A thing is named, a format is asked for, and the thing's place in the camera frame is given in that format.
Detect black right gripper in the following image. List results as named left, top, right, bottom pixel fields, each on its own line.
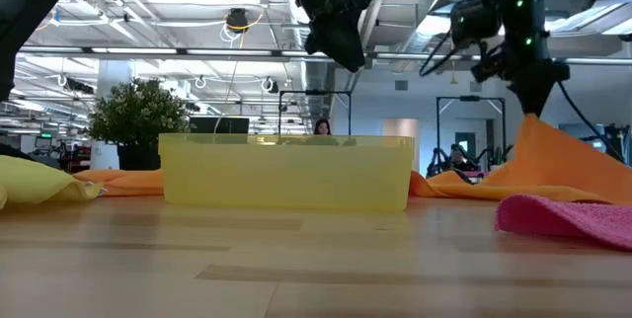
left=501, top=36, right=572, bottom=117

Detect pink microfiber towel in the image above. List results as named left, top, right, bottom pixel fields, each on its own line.
left=495, top=193, right=632, bottom=253

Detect yellow translucent plastic bin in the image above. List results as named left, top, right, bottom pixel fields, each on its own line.
left=157, top=132, right=416, bottom=213

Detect yellow microfiber towel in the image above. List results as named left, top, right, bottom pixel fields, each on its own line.
left=0, top=154, right=107, bottom=210

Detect dark desk monitor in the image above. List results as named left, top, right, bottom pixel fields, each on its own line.
left=560, top=122, right=608, bottom=157

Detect distant black robot arms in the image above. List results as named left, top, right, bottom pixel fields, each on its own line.
left=427, top=144, right=514, bottom=179

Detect black computer monitor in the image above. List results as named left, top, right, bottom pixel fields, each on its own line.
left=189, top=116, right=251, bottom=135

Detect long ceiling light bar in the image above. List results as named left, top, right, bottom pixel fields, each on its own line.
left=17, top=45, right=632, bottom=66

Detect green potted plant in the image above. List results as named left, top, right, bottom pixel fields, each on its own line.
left=87, top=77, right=193, bottom=172

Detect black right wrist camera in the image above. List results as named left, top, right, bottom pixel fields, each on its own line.
left=471, top=48, right=510, bottom=84

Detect black metal frame stand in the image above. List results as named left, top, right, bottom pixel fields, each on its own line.
left=435, top=94, right=508, bottom=174

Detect black ceiling cable reel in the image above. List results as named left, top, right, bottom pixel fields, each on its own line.
left=225, top=7, right=251, bottom=34

